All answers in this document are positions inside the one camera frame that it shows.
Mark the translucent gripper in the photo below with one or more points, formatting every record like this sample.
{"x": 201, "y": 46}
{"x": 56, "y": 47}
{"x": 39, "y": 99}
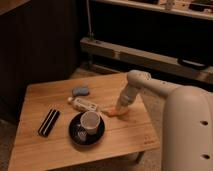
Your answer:
{"x": 118, "y": 108}

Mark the orange pepper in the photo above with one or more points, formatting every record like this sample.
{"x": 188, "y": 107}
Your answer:
{"x": 110, "y": 112}

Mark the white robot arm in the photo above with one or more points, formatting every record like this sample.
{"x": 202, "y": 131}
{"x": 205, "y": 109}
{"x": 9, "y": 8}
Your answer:
{"x": 187, "y": 126}

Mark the white paper cup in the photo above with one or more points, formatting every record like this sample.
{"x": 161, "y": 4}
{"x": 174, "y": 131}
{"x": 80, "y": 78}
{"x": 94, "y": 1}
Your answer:
{"x": 90, "y": 122}

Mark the blue sponge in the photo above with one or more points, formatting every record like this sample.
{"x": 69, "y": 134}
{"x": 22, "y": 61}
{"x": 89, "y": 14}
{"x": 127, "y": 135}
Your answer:
{"x": 80, "y": 91}

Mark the metal fork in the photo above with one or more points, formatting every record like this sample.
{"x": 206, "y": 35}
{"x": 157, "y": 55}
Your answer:
{"x": 82, "y": 134}

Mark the black round plate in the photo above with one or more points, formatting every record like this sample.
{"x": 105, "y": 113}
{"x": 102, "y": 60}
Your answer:
{"x": 91, "y": 139}

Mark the long wooden shelf beam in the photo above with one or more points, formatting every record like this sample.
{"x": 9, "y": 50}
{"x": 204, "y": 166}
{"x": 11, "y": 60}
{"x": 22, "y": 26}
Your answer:
{"x": 146, "y": 59}

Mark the black white striped box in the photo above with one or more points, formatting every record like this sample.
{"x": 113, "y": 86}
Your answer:
{"x": 48, "y": 123}

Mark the metal pole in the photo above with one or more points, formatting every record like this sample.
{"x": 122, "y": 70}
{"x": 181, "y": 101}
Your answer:
{"x": 91, "y": 34}

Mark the black handle on shelf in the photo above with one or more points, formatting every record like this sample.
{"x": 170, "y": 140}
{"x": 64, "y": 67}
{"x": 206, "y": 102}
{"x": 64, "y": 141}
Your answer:
{"x": 192, "y": 65}

